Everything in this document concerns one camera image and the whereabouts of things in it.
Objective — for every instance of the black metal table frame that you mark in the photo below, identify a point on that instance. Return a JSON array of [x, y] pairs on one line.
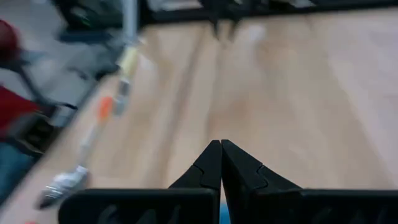
[[311, 9]]

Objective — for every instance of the blue plastic tray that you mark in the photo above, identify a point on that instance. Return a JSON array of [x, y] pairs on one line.
[[224, 214]]

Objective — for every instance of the person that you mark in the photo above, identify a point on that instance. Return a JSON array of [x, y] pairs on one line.
[[15, 112]]

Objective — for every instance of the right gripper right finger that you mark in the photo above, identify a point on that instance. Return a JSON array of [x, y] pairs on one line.
[[242, 180]]

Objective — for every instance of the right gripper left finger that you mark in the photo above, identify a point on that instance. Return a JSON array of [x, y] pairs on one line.
[[205, 174]]

